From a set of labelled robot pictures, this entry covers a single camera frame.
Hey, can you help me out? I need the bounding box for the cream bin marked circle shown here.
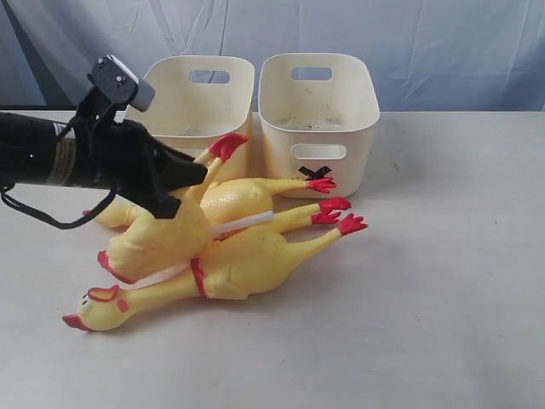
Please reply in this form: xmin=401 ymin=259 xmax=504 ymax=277
xmin=124 ymin=55 xmax=255 ymax=157

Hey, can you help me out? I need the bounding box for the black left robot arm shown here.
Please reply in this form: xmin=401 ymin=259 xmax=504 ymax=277
xmin=1 ymin=112 xmax=207 ymax=222

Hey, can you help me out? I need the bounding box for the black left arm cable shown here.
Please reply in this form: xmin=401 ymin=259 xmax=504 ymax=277
xmin=0 ymin=123 xmax=120 ymax=230

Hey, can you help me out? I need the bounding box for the cream bin marked cross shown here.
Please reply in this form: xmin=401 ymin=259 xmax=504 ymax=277
xmin=258 ymin=53 xmax=381 ymax=197

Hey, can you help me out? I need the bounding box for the large rubber chicken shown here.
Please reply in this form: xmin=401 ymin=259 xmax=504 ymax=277
xmin=62 ymin=210 xmax=368 ymax=331

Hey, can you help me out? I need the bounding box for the blue-grey backdrop curtain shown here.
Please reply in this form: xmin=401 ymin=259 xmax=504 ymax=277
xmin=1 ymin=1 xmax=544 ymax=111

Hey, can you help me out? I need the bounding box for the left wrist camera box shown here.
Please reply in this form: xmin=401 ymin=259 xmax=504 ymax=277
xmin=76 ymin=55 xmax=155 ymax=121

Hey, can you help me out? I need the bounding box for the rubber chicken with white tape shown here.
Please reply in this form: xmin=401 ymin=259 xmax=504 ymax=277
xmin=127 ymin=196 xmax=353 ymax=285

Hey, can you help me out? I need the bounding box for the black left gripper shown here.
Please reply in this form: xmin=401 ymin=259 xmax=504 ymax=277
xmin=67 ymin=121 xmax=208 ymax=219

